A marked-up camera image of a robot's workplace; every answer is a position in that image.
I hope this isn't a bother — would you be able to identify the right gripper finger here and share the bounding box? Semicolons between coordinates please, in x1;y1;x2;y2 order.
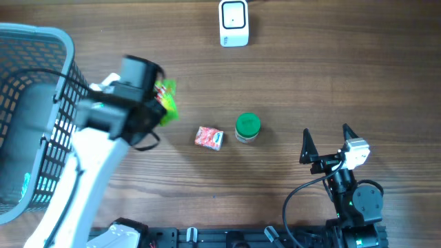
299;128;318;164
342;123;359;141

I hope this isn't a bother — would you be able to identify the Haribo gummy candy bag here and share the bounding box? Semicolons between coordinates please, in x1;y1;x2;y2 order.
154;79;179;126

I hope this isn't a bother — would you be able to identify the red orange snack pack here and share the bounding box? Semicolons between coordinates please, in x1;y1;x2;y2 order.
194;126;224;151

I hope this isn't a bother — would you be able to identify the green lid jar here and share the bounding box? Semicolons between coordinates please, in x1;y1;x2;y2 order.
235;112;261;143

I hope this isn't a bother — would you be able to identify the teal wet wipes pack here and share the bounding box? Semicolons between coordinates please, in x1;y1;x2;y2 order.
20;173;31;201

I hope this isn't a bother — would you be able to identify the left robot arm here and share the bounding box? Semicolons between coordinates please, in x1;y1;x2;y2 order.
25;55;167;247

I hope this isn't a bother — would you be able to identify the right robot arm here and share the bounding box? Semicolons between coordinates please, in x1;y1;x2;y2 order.
299;124;389;247

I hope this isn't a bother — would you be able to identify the white barcode scanner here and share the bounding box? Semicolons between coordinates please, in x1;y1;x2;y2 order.
218;0;249;48

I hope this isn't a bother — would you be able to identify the grey plastic mesh basket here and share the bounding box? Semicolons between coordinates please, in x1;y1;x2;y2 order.
1;23;88;224

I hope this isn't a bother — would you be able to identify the black right camera cable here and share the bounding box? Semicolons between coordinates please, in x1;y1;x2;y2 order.
282;158;346;248

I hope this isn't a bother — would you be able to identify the black camera cable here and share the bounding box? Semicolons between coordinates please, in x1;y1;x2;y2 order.
282;158;346;248
6;68;96;94

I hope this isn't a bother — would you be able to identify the black left camera cable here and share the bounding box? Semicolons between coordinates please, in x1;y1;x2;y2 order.
6;68;96;94

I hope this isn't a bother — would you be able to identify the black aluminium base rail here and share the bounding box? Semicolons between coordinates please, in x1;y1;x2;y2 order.
88;225;389;248

